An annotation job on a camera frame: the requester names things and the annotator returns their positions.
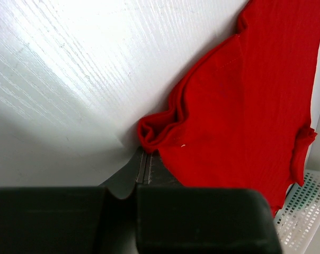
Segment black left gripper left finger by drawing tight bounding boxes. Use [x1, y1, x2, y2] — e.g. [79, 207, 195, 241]
[0, 148, 146, 253]

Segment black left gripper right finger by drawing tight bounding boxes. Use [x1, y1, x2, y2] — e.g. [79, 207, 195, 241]
[135, 154, 282, 253]

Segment red t shirt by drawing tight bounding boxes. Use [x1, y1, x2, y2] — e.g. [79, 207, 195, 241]
[137, 1, 320, 214]

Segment white plastic mesh basket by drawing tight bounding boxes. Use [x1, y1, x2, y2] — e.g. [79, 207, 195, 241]
[274, 170, 320, 253]

